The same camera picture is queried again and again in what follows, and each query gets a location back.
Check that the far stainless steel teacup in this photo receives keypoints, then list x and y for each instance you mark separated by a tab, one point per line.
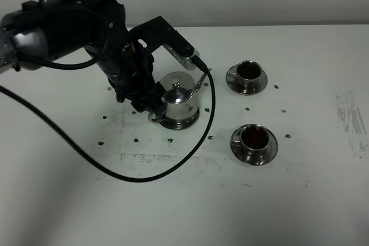
245	73

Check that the far steel saucer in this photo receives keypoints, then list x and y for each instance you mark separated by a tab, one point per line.
251	87

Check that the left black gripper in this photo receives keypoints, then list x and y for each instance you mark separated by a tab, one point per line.
75	34

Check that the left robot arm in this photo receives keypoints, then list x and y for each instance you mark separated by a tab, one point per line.
11	42

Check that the near stainless steel teacup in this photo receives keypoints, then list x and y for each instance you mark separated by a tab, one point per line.
251	137

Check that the near steel saucer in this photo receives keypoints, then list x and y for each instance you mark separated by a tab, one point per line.
257	157

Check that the stainless steel teacup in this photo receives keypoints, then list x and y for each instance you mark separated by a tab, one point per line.
245	73
251	137

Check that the stainless steel teapot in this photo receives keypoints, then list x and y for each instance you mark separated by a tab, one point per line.
180	96

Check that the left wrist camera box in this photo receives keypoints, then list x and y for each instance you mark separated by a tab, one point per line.
158	32

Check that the steel teapot saucer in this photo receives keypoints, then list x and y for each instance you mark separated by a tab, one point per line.
182	124

